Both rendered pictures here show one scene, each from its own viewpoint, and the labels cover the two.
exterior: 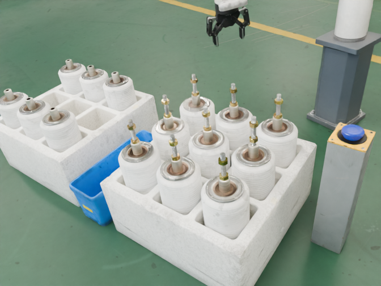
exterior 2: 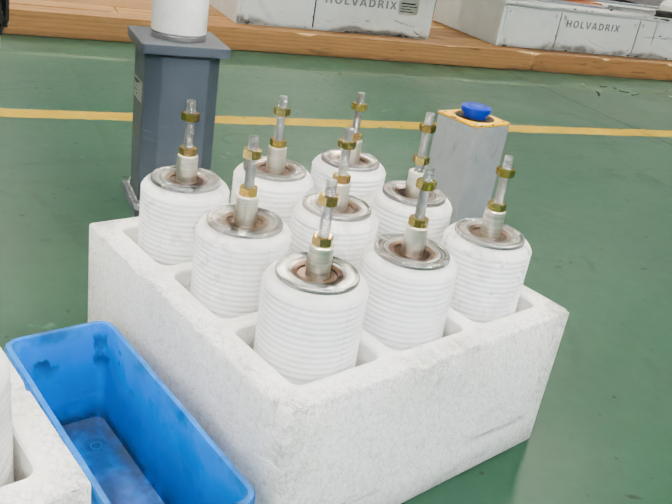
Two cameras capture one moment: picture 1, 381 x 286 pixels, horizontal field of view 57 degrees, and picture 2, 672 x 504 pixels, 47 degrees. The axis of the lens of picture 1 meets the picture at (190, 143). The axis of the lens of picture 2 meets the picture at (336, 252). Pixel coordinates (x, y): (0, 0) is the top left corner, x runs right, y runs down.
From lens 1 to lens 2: 0.94 m
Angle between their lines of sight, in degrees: 71
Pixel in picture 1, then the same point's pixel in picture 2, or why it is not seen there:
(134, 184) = (351, 351)
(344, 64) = (205, 83)
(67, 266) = not seen: outside the picture
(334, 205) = not seen: hidden behind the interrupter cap
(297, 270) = not seen: hidden behind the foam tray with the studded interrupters
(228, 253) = (556, 321)
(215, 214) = (521, 273)
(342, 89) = (205, 131)
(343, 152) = (489, 137)
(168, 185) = (450, 276)
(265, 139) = (368, 179)
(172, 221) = (474, 346)
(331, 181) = (470, 194)
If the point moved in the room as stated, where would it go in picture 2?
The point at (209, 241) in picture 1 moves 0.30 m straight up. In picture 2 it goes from (533, 325) to (619, 37)
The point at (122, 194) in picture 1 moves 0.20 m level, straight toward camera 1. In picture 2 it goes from (359, 385) to (576, 399)
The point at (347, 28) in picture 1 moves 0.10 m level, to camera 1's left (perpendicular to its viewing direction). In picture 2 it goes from (194, 16) to (171, 24)
